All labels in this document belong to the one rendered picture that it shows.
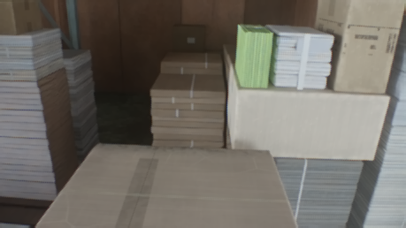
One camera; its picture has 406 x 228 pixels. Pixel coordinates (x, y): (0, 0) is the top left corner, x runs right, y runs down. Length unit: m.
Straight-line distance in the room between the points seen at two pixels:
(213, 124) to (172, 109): 0.31
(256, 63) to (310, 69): 0.15
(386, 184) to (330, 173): 0.20
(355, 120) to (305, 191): 0.26
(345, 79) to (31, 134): 1.88
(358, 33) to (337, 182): 0.44
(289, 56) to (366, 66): 0.22
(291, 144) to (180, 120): 1.29
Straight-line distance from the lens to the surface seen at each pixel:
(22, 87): 2.12
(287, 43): 0.86
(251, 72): 0.84
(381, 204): 1.15
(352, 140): 0.98
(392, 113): 1.02
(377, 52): 0.94
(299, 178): 0.97
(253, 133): 0.89
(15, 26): 2.07
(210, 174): 0.71
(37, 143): 2.22
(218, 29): 4.58
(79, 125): 2.58
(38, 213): 2.36
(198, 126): 2.12
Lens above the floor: 1.49
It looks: 22 degrees down
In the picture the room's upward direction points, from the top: 2 degrees clockwise
